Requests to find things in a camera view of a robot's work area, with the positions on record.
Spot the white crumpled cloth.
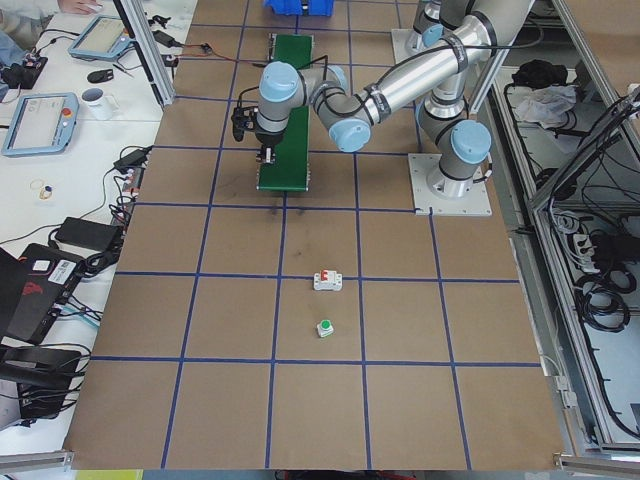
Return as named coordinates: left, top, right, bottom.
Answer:
left=514, top=86, right=577, bottom=128

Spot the red black power cable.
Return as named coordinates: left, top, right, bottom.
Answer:
left=174, top=41, right=274, bottom=68

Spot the aluminium frame post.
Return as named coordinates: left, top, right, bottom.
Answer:
left=113, top=0, right=176, bottom=108

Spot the teach pendant tablet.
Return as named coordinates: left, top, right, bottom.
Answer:
left=1, top=93, right=79, bottom=157
left=68, top=15, right=132, bottom=62

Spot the blue plastic bin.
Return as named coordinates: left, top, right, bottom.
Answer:
left=263, top=0, right=334, bottom=17

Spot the green push button switch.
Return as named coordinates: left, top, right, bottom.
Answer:
left=316, top=319, right=335, bottom=338

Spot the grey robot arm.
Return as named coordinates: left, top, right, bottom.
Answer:
left=233, top=0, right=531, bottom=199
left=408, top=0, right=444, bottom=53

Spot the black computer mouse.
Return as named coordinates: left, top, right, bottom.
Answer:
left=86, top=69, right=114, bottom=84

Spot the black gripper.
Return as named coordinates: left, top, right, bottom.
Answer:
left=254, top=125, right=285, bottom=164

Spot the black laptop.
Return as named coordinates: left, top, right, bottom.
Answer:
left=1, top=243, right=85, bottom=345

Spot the green conveyor belt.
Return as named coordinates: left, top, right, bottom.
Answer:
left=255, top=32, right=316, bottom=194

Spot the teach pendant tablet near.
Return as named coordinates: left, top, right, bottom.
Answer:
left=1, top=93, right=79, bottom=157

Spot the black power adapter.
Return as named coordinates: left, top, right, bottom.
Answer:
left=55, top=217, right=123, bottom=251

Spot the white red circuit breaker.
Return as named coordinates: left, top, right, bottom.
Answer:
left=313, top=269, right=343, bottom=291

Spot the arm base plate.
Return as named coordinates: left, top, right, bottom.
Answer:
left=408, top=153, right=492, bottom=217
left=391, top=29, right=425, bottom=64

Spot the teach pendant tablet far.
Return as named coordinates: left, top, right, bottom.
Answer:
left=68, top=15, right=132, bottom=62

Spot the small black controller board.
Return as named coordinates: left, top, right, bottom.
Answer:
left=200, top=43, right=213, bottom=55

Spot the white mug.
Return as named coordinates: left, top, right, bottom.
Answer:
left=81, top=88, right=120, bottom=121

